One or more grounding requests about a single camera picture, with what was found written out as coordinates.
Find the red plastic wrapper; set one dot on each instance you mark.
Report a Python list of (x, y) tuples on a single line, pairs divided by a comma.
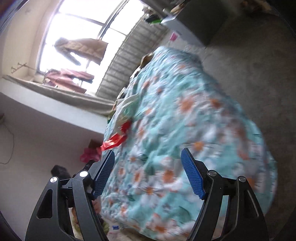
[(117, 139)]

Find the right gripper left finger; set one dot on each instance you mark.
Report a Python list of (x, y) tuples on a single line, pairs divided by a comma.
[(50, 219)]

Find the pink hanging garment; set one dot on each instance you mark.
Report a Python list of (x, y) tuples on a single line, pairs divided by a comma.
[(65, 79)]

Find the clear printed plastic bag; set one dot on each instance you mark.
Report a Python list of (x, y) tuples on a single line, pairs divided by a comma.
[(124, 112)]

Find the floral turquoise quilt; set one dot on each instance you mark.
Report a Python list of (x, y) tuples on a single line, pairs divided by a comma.
[(181, 106)]

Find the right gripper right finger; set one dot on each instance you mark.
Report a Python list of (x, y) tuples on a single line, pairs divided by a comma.
[(244, 218)]

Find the grey cabinet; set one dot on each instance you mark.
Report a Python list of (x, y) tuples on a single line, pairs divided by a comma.
[(198, 21)]

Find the beige hanging jacket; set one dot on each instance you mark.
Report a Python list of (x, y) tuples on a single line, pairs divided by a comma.
[(91, 49)]

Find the gold crumpled wrapper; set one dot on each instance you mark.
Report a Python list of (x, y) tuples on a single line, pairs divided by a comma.
[(146, 60)]

